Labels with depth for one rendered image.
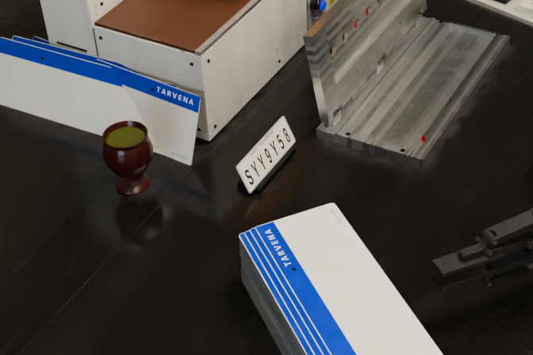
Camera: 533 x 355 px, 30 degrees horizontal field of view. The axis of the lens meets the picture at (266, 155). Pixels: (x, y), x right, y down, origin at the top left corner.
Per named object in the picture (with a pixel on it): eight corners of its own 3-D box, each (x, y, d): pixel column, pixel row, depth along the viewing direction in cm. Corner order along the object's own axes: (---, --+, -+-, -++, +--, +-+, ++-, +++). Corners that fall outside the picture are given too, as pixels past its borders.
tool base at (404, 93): (422, 170, 171) (423, 154, 169) (316, 137, 180) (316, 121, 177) (509, 45, 200) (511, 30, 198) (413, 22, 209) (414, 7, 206)
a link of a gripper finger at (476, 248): (495, 252, 138) (497, 236, 136) (463, 262, 137) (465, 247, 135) (489, 245, 139) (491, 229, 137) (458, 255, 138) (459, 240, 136)
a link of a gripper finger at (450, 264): (487, 262, 138) (488, 258, 137) (442, 277, 136) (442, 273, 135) (476, 249, 140) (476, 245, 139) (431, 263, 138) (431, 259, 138)
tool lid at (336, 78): (312, 36, 166) (302, 36, 167) (331, 130, 177) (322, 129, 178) (416, -71, 195) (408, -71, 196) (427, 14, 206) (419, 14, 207)
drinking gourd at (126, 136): (139, 162, 176) (130, 112, 170) (168, 184, 171) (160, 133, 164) (99, 185, 172) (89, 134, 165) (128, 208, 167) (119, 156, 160)
